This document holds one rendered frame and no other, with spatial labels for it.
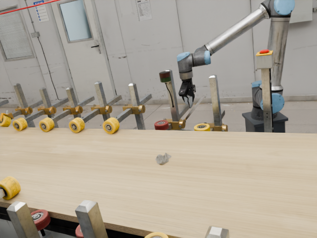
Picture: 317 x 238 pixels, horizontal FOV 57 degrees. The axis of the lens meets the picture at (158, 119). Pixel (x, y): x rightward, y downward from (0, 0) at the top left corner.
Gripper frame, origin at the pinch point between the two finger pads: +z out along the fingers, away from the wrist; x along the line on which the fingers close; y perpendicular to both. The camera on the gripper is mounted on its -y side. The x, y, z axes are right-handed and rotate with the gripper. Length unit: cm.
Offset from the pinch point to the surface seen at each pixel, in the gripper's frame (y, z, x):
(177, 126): -36.2, -1.8, -5.3
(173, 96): -35.3, -19.9, -5.6
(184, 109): -12.8, -3.3, -1.4
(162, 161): -86, -9, -19
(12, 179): -117, -15, 33
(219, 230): -142, -32, -59
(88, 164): -91, -8, 16
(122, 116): -47, -13, 24
